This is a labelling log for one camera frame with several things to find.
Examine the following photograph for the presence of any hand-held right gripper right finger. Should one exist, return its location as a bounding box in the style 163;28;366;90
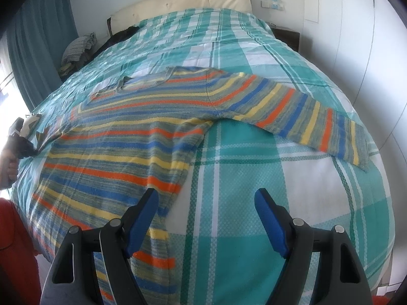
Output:
254;188;374;305

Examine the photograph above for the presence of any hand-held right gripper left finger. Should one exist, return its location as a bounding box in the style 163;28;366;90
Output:
40;188;159;305

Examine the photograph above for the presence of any striped knit sweater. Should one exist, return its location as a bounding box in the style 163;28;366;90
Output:
32;66;371;305

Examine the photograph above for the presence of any pile of folded clothes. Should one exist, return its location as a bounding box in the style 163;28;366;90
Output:
57;32;97;80

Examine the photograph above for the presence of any person's left hand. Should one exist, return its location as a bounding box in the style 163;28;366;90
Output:
0;156;19;192

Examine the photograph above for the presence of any teal plaid blanket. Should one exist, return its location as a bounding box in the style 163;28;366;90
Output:
9;6;396;305

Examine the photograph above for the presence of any bright window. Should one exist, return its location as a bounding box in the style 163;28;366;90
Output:
0;35;31;147

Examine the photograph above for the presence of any teal curtain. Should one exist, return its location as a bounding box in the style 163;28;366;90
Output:
6;0;80;112

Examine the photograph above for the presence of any dark cloth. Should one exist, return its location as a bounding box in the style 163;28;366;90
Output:
94;25;140;59

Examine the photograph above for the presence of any dark wooden nightstand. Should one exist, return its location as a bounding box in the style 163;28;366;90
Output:
270;25;300;53

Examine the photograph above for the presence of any cream headboard pillow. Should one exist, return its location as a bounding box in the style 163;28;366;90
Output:
110;0;252;35

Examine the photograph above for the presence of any wall switch panel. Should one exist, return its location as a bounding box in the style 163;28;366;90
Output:
260;0;286;10

